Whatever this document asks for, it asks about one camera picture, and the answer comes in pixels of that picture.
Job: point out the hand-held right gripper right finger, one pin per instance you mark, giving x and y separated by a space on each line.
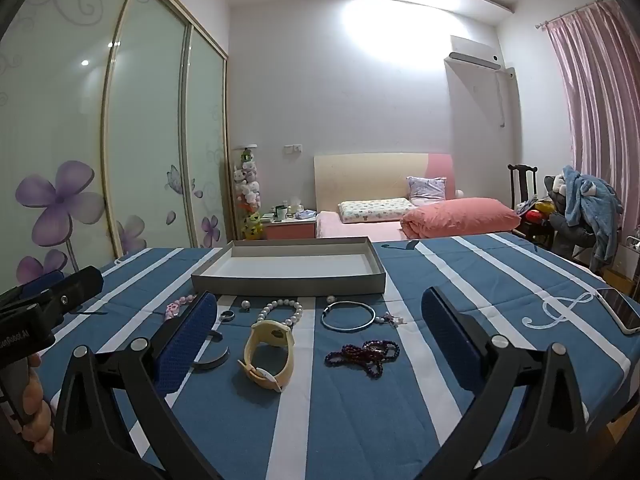
450 340

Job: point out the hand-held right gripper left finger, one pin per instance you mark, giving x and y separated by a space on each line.
185 345

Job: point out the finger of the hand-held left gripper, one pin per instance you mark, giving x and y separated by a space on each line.
70 292
42 280

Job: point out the dark grey bangle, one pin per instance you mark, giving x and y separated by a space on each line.
215 360

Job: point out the yellow wrist watch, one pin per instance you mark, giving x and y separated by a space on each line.
272 332

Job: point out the silver bangle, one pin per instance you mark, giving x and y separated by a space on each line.
326 311

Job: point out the grey shallow tray box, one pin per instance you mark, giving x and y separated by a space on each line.
300 287

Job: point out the person's left hand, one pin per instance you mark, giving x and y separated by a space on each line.
35 400

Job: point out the blue white striped tablecloth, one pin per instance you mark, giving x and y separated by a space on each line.
350 410

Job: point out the pink pillow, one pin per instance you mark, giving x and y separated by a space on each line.
460 217

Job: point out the pink bed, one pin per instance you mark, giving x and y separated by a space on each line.
360 230

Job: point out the white patterned pillow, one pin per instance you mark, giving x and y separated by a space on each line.
375 210

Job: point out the lilac pillow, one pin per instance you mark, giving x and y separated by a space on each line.
426 190

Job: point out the red yellow toy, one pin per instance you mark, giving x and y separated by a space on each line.
537 212

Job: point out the pink nightstand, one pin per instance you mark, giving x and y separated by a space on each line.
290 231

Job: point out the plush toy tube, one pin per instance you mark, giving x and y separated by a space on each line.
248 195

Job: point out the white mug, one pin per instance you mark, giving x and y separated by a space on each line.
281 212

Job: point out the dark wooden chair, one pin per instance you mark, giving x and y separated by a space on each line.
522 185

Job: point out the smartphone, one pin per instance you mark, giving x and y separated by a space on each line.
620 312

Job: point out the floral sliding door wardrobe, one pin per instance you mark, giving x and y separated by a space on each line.
145 135

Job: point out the cream pink bed headboard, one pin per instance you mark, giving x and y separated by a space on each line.
360 175

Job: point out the pink curtain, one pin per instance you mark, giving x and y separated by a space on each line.
595 100

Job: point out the white air conditioner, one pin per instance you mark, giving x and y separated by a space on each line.
472 52

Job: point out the curtain rod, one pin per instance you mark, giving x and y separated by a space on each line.
575 11

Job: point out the wall switch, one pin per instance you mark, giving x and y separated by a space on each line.
293 148

